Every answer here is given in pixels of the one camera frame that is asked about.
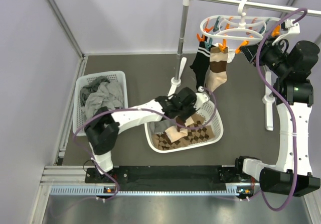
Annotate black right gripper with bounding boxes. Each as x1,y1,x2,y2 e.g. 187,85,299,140
240,35,291,76

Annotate yellow-orange peg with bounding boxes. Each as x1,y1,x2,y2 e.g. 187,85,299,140
235,40,249,54
218,39,228,53

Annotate white round clip hanger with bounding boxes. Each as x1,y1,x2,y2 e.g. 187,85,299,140
200,0,279,43

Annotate brown beige striped socks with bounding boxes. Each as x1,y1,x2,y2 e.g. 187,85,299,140
206,47,228,92

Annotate teal clothes peg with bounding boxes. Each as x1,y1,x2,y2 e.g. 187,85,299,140
204,38,213,51

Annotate black sock with white stripes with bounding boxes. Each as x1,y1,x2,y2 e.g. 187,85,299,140
190,41,211,89

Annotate orange clothes peg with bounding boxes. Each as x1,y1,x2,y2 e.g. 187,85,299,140
196,34,205,42

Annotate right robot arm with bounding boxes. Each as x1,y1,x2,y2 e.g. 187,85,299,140
234,37,320,197

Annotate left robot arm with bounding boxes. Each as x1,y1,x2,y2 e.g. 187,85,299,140
84,87,210,182

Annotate white sock on hanger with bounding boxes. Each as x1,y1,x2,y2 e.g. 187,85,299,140
227,49,236,63

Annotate brown argyle socks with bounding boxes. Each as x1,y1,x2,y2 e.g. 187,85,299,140
152,126,215,151

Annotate white oval sock basket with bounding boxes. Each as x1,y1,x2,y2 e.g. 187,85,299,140
144,101,224,154

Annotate white drying rack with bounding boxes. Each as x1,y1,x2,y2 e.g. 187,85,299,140
169,0,320,131

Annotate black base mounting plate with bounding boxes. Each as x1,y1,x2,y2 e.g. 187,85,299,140
84,165,254,192

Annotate grey clothes pile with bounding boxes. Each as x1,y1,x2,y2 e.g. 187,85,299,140
80,76,124,121

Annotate white rectangular laundry basket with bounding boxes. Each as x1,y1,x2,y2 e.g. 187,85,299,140
73,71,128,133

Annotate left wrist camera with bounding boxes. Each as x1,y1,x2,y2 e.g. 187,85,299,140
194,86,210,111

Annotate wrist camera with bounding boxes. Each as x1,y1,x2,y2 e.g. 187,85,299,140
194,86,210,111
279,19,300,40

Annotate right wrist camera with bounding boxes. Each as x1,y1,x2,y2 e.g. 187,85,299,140
279,19,300,40

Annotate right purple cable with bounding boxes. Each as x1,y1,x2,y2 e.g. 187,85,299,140
255,7,308,211

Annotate grey slotted cable duct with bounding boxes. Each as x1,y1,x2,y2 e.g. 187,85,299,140
50,185,250,196

